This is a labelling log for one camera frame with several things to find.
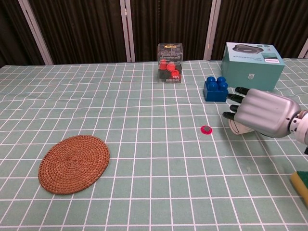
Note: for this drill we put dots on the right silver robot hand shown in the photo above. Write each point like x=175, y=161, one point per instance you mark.
x=264, y=110

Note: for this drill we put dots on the white paper cup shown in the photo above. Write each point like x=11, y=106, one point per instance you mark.
x=238, y=127

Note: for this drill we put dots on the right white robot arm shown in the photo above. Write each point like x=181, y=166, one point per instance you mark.
x=300, y=127

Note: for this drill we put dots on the small red bottle cap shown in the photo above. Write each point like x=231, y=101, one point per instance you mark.
x=206, y=130

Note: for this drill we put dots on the teal cardboard product box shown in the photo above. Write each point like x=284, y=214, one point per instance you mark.
x=252, y=68

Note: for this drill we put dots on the blue toy building block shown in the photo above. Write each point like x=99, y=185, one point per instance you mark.
x=215, y=90

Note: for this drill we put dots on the yellow green sponge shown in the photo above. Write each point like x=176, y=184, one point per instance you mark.
x=300, y=181

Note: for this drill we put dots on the clear box with red caps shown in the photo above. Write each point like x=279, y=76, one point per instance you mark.
x=170, y=63

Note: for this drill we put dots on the green checked tablecloth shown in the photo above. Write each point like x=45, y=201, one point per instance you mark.
x=144, y=149

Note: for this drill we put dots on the round woven rattan coaster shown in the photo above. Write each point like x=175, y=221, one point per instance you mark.
x=74, y=164

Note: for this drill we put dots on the dark folding screen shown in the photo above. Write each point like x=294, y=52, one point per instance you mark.
x=84, y=29

